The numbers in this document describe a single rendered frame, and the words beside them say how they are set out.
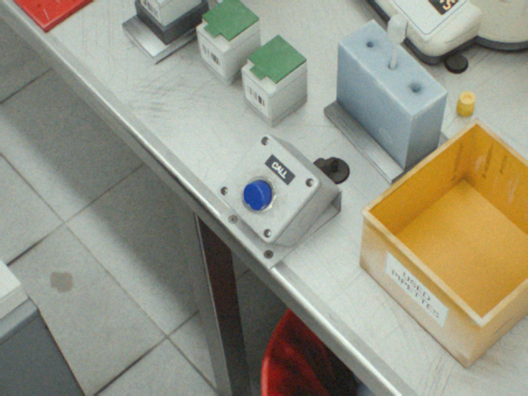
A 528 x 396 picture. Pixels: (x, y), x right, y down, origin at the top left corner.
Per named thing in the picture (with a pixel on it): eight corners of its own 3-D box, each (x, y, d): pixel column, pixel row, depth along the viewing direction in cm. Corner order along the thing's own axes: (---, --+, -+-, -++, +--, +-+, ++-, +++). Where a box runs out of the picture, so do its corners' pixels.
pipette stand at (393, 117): (322, 113, 103) (324, 49, 95) (379, 76, 105) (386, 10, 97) (390, 185, 99) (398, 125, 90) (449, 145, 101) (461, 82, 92)
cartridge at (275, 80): (243, 102, 104) (239, 61, 98) (280, 75, 106) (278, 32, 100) (271, 129, 103) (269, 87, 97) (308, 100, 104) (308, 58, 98)
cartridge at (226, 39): (200, 63, 107) (194, 20, 101) (237, 36, 108) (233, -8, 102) (227, 87, 105) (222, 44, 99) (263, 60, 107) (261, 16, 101)
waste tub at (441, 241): (355, 265, 95) (359, 210, 87) (462, 176, 99) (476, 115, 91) (465, 373, 90) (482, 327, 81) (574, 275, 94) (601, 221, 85)
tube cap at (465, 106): (452, 109, 103) (454, 96, 101) (464, 99, 104) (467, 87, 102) (465, 120, 102) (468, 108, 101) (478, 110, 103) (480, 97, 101)
